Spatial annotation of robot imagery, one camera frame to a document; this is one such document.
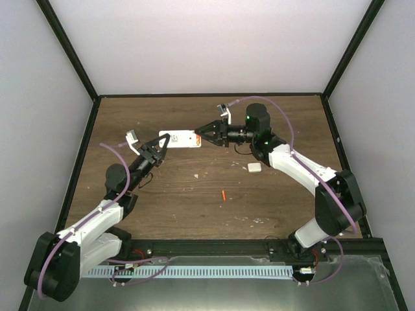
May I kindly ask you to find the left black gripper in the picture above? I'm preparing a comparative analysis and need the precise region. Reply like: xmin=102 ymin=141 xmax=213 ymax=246
xmin=126 ymin=134 xmax=171 ymax=192

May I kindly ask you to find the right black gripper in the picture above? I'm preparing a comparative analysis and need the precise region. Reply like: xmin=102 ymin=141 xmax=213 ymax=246
xmin=196 ymin=119 xmax=255 ymax=148

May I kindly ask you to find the white remote control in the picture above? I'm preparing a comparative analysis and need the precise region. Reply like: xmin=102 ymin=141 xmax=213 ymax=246
xmin=158 ymin=130 xmax=202 ymax=148

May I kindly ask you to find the white battery cover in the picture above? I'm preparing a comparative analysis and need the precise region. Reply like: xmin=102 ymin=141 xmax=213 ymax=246
xmin=247 ymin=163 xmax=262 ymax=173

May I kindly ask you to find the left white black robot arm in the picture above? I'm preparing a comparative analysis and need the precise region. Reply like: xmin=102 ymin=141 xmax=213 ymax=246
xmin=24 ymin=132 xmax=171 ymax=302

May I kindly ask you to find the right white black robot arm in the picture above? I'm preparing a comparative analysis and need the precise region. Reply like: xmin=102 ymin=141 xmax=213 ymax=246
xmin=195 ymin=103 xmax=366 ymax=261

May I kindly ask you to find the metal front plate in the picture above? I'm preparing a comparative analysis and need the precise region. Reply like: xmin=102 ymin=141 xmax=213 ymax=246
xmin=28 ymin=255 xmax=399 ymax=310

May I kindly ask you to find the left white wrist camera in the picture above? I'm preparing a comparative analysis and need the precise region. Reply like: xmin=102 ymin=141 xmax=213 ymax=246
xmin=125 ymin=130 xmax=140 ymax=156

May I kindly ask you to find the black enclosure frame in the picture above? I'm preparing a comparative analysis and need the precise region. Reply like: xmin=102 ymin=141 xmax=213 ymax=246
xmin=18 ymin=0 xmax=409 ymax=311

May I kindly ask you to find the light blue slotted cable duct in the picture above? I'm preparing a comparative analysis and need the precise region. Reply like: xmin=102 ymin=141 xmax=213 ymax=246
xmin=85 ymin=266 xmax=294 ymax=280

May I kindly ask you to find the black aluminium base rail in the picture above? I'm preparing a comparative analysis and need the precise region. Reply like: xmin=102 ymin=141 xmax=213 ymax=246
xmin=118 ymin=237 xmax=388 ymax=264

